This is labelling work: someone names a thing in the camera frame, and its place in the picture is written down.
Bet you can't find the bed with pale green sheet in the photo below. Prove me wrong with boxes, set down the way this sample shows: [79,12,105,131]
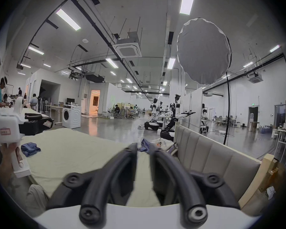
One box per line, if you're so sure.
[21,127,180,207]

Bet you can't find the person's left hand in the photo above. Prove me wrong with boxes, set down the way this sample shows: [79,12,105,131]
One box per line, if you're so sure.
[0,142,27,176]

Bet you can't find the crumpled blue garment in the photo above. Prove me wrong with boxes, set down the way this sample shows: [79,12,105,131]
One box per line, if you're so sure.
[21,142,41,157]

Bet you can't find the grey padded headboard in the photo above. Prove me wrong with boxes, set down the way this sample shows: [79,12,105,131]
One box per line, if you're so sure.
[155,124,286,210]

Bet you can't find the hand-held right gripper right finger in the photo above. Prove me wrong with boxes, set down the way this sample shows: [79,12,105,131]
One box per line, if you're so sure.
[149,143,241,227]

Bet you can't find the round softbox lamp on stand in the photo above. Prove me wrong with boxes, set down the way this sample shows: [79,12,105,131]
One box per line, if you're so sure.
[176,18,232,145]

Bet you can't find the white desk with monitor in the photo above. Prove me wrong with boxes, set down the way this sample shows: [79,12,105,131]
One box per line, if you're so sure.
[45,98,75,124]

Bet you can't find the blue-grey bunched garment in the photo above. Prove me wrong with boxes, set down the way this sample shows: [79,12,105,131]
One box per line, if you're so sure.
[138,138,156,153]

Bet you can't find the group of people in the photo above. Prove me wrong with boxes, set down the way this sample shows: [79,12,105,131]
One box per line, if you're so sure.
[16,87,40,110]
[112,105,137,119]

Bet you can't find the white plastic bag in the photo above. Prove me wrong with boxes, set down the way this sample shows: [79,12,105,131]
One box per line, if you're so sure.
[152,139,175,153]

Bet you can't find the white washing machine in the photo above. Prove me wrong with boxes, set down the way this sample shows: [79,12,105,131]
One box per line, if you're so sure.
[62,105,82,129]

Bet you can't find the white and black robot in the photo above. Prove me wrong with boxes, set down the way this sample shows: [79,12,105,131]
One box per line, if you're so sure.
[144,98,163,131]
[160,94,196,141]

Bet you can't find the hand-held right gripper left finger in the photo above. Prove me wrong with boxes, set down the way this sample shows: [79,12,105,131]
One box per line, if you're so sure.
[46,143,138,226]

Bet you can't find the person's legs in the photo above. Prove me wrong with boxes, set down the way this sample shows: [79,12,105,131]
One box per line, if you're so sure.
[26,184,50,217]

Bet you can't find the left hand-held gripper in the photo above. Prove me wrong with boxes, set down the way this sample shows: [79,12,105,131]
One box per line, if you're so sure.
[0,96,54,178]

